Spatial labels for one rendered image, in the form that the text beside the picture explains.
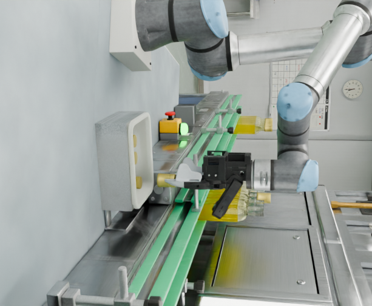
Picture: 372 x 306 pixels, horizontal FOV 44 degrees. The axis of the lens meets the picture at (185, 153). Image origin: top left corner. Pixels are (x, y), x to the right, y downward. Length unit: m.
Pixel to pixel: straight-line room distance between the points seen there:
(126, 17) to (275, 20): 6.02
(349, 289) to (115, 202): 0.65
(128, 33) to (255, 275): 0.74
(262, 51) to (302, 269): 0.63
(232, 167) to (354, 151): 6.45
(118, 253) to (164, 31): 0.59
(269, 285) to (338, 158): 6.29
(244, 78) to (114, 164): 6.19
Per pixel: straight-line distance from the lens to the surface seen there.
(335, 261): 1.46
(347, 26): 1.21
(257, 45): 1.35
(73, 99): 1.01
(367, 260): 1.53
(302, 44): 1.36
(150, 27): 1.26
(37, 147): 0.87
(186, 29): 1.26
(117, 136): 1.10
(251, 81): 7.24
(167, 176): 1.15
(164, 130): 1.69
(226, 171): 1.12
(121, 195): 1.14
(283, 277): 1.35
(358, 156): 7.56
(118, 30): 1.23
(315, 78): 1.09
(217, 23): 1.25
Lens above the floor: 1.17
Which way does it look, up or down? 11 degrees down
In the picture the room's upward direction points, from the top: 91 degrees clockwise
